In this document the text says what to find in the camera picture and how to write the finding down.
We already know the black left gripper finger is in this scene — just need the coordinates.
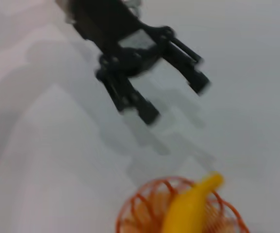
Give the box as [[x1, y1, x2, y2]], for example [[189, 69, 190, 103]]
[[96, 65, 160, 125], [157, 35, 211, 95]]

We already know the orange woven plastic basket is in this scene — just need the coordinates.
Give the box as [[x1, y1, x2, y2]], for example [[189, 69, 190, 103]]
[[115, 176, 251, 233]]

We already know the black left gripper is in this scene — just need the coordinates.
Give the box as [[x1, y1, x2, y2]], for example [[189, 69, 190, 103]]
[[67, 0, 175, 78]]

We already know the yellow banana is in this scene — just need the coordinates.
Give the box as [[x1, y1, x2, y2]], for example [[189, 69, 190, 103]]
[[161, 171, 225, 233]]

